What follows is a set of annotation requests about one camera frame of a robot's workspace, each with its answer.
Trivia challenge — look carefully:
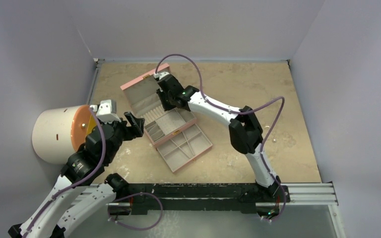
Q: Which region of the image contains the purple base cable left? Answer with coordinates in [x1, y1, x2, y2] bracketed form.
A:
[107, 192, 163, 231]

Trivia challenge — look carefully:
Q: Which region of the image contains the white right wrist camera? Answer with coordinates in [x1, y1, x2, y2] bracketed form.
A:
[153, 71, 170, 81]

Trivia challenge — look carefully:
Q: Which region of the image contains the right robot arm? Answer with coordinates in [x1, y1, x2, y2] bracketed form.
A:
[154, 72, 286, 202]

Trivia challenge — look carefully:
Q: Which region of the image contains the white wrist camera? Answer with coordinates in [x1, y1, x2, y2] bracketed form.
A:
[89, 99, 120, 123]
[153, 71, 170, 81]

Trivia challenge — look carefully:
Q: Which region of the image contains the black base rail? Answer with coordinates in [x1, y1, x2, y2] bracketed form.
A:
[104, 174, 291, 217]

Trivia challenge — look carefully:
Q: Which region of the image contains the pink jewelry box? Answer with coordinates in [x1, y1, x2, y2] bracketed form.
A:
[120, 69, 197, 147]

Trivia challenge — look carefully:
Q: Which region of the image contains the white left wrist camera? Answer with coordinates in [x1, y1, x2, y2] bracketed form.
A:
[89, 99, 120, 123]

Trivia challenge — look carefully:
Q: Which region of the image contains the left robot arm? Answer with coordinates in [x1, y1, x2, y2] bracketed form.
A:
[8, 110, 145, 238]

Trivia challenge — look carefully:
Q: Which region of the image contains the white cylinder orange lid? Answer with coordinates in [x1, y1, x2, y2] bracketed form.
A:
[32, 105, 96, 165]

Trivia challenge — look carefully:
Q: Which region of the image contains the silver pearl bangle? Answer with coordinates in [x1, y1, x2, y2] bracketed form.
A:
[264, 125, 277, 143]

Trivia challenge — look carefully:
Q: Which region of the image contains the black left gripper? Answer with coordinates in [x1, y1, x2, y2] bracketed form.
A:
[98, 112, 143, 164]

